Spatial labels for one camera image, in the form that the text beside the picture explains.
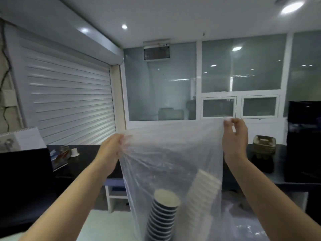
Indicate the person's right hand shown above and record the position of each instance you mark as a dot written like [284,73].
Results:
[235,140]

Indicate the person's left hand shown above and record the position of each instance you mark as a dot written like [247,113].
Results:
[110,155]

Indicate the large clear plastic bag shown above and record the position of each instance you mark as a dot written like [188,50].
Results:
[170,148]

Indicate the stack of white paper cups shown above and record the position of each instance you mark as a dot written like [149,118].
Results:
[200,198]

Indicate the black acrylic condiment organizer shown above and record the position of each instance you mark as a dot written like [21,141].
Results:
[303,148]

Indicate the stack of striped paper cups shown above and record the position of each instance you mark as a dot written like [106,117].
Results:
[163,215]

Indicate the clear plastic bag sheet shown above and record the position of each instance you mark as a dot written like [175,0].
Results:
[240,223]

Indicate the person's left forearm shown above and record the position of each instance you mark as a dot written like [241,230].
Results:
[67,203]

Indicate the person's right forearm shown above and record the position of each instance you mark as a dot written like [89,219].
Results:
[270,205]

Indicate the stack of pulp cup trays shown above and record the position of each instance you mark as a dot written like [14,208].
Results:
[263,145]

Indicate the black glossy bar counter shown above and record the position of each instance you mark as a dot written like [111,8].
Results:
[85,160]

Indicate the small white container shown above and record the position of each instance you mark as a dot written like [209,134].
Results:
[74,153]

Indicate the white shelf unit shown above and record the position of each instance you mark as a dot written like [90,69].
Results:
[115,195]

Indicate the grey roller shutter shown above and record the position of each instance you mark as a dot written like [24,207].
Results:
[70,97]

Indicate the white framed window partition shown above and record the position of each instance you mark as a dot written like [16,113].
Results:
[163,92]

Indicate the white desk calendar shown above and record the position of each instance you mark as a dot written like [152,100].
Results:
[25,140]

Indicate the white counter support panel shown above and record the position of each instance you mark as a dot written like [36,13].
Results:
[301,200]

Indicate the black monitor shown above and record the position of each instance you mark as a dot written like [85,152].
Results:
[25,185]

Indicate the grey shutter housing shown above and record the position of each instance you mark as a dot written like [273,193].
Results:
[87,35]

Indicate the white wall mounted appliance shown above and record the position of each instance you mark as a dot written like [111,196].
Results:
[156,51]

